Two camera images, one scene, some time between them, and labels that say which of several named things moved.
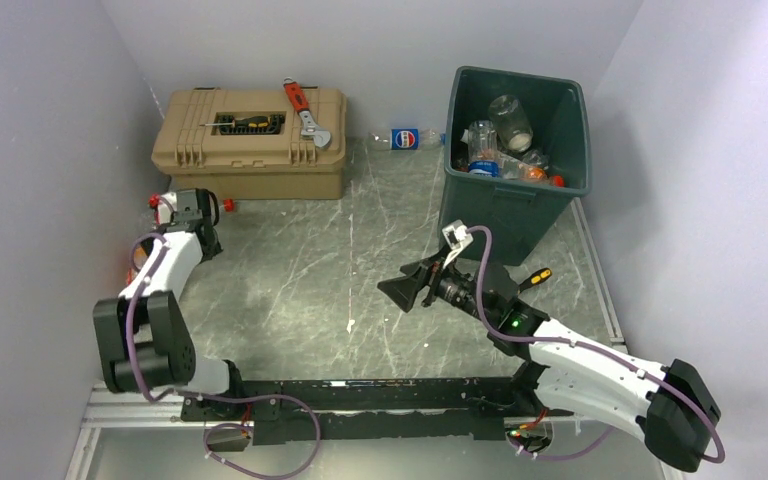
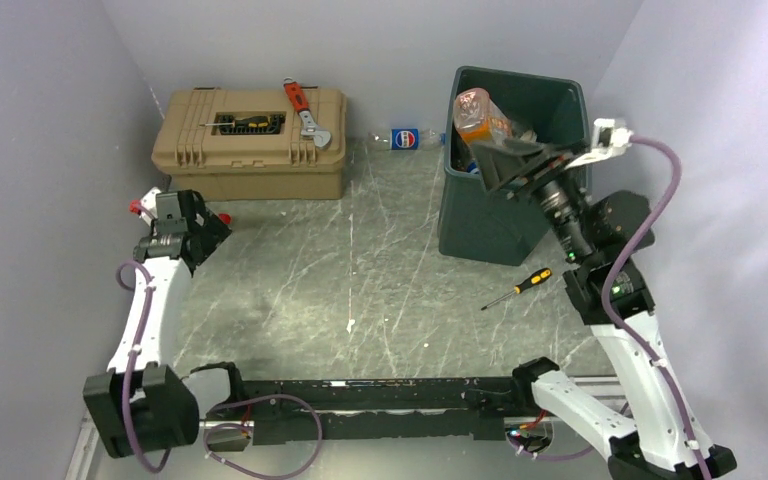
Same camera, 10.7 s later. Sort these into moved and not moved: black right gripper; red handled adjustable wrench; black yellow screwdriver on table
Moved: black right gripper
Not moved: red handled adjustable wrench; black yellow screwdriver on table
